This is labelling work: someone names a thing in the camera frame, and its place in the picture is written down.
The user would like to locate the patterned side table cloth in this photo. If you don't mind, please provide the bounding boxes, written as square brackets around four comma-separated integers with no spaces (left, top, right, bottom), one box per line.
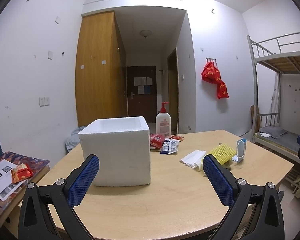
[0,152,50,226]

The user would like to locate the yellow foam fruit net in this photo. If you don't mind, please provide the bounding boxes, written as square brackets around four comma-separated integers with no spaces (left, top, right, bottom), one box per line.
[208,144,236,165]

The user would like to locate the grey pillow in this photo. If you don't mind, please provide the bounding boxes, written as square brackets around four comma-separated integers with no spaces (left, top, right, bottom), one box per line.
[259,125,287,139]

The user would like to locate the wooden table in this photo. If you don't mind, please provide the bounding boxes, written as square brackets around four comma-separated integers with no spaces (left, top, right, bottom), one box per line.
[37,130,293,239]

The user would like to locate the red orange snack bag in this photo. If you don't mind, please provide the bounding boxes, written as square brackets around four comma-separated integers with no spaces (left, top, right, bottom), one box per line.
[11,163,34,184]

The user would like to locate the ceiling lamp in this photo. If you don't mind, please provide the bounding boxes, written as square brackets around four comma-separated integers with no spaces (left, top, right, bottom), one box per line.
[140,29,152,38]

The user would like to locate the white cloth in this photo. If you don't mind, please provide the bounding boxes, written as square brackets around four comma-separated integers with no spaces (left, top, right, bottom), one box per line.
[180,150,206,171]

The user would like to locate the dark wooden door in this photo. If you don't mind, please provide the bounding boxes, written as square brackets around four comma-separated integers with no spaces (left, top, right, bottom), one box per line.
[127,66,157,123]

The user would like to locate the white styrofoam box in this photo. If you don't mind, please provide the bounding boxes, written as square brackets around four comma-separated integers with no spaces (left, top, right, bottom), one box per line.
[78,116,151,187]

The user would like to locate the red snack packet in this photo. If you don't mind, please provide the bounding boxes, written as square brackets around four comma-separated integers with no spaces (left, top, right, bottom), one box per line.
[149,134,165,150]

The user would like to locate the blue surgical mask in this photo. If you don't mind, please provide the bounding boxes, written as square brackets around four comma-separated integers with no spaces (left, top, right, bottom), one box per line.
[232,138,247,163]

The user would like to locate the wall switch pair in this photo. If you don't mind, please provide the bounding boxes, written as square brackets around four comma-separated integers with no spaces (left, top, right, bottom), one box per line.
[39,97,50,107]

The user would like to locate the white printed paper sheet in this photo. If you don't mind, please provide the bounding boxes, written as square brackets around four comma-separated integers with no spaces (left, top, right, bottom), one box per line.
[0,159,25,202]

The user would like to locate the white lotion pump bottle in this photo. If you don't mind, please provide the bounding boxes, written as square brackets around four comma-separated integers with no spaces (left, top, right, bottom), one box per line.
[155,101,171,137]

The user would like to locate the metal bunk bed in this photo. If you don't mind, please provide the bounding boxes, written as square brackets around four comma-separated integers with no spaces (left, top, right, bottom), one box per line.
[247,34,300,164]

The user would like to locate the red hanging bags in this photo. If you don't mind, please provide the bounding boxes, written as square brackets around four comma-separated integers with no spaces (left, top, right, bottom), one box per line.
[201,57,229,99]

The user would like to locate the small orange snack packet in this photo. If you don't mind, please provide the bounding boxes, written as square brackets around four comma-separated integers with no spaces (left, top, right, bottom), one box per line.
[170,135,185,141]

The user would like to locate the blue white sachet pack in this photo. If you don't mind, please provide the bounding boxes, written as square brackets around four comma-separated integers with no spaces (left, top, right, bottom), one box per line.
[160,138,179,155]

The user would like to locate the light blue draped cloth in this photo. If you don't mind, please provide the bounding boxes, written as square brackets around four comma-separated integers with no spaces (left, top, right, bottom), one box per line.
[65,126,86,153]

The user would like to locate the wooden wardrobe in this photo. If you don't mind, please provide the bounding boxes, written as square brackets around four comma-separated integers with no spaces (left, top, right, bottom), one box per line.
[75,11,128,126]

